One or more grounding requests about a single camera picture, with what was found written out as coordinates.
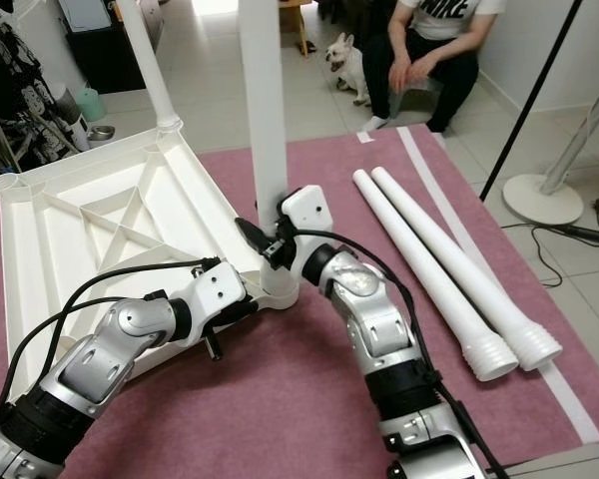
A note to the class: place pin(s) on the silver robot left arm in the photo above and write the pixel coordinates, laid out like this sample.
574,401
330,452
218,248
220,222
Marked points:
100,364

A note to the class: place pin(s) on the black cabinet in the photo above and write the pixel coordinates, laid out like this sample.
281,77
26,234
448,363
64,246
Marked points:
105,55

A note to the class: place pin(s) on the steel pet bowl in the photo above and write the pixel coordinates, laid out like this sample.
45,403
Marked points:
103,133

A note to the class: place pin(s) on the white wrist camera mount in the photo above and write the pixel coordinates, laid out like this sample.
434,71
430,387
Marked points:
218,294
307,210

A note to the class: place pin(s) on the thin black pole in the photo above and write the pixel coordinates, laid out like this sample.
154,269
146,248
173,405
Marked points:
531,100

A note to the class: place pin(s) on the white plastic table leg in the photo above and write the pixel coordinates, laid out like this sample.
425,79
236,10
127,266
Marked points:
437,279
267,100
150,60
467,267

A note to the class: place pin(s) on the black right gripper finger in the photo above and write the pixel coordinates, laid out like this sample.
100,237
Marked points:
254,236

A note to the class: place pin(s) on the teal plastic cup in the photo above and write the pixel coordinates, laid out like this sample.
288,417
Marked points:
90,105

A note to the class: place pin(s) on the seated person in black trousers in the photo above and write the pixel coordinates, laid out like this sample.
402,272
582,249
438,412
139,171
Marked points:
449,20

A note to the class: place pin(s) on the white plastic table top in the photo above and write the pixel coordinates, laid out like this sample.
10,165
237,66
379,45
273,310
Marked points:
80,259

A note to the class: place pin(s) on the black patterned hanging cloth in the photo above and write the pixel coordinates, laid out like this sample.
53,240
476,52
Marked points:
15,60

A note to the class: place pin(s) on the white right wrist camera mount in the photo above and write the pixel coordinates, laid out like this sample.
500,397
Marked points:
307,210

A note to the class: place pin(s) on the white floor fan stand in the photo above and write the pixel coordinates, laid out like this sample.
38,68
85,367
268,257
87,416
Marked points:
543,202

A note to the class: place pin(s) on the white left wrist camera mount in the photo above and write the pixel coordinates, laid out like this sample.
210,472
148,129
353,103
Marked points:
218,294

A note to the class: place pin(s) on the grey and white canister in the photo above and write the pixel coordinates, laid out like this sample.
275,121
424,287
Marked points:
72,130

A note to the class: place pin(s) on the white french bulldog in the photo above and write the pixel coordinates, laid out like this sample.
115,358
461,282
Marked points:
347,65

